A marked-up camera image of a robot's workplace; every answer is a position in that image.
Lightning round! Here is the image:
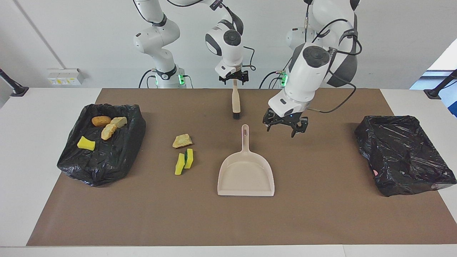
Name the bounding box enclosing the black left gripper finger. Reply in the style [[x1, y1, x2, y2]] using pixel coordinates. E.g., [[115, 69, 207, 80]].
[[262, 111, 277, 132], [290, 117, 309, 138]]

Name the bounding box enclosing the beige brush with black bristles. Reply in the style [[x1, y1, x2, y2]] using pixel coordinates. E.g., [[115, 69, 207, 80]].
[[232, 79, 241, 120]]

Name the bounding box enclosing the beige plastic dustpan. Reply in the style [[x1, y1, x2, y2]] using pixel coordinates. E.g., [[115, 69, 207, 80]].
[[217, 124, 275, 197]]

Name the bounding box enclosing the beige stone-like foam chunk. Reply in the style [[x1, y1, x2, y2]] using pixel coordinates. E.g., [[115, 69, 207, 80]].
[[172, 133, 193, 149]]

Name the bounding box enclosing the beige orange striped foam chunk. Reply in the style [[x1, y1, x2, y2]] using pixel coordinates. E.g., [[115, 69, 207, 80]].
[[101, 124, 117, 140]]

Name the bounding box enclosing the plain yellow sponge piece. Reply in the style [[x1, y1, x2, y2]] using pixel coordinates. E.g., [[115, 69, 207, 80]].
[[77, 136, 96, 151]]

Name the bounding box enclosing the black bag bin with pink scrap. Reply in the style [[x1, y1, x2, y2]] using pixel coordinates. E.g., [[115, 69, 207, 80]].
[[354, 115, 457, 197]]

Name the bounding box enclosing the black bag lined bin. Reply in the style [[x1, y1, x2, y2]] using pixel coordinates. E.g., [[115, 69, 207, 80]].
[[57, 104, 146, 187]]

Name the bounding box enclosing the brown table mat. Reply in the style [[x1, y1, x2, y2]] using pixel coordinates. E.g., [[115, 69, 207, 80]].
[[27, 88, 457, 247]]

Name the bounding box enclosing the black clamp stand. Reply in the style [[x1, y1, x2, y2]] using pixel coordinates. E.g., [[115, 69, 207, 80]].
[[424, 69, 457, 100], [0, 68, 29, 97]]

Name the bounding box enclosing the blue furniture edge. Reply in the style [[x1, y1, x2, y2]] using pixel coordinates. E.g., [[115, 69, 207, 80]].
[[445, 94, 457, 118]]

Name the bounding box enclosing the black base cable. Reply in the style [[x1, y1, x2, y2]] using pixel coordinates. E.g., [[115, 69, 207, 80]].
[[139, 69, 157, 89], [259, 71, 284, 89]]

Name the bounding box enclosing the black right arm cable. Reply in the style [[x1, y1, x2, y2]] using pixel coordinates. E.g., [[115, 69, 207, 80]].
[[133, 0, 257, 72]]

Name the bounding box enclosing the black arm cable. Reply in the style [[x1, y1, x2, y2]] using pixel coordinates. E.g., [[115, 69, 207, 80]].
[[303, 0, 359, 114], [133, 0, 257, 72]]

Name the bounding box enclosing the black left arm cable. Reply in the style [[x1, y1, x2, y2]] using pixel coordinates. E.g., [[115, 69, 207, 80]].
[[303, 0, 359, 114]]

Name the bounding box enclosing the white wall socket box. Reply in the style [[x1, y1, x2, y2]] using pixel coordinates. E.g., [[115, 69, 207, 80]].
[[47, 68, 86, 86]]

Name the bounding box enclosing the white wall cable conduit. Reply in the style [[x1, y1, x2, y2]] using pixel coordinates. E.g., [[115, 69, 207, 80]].
[[12, 0, 66, 70]]

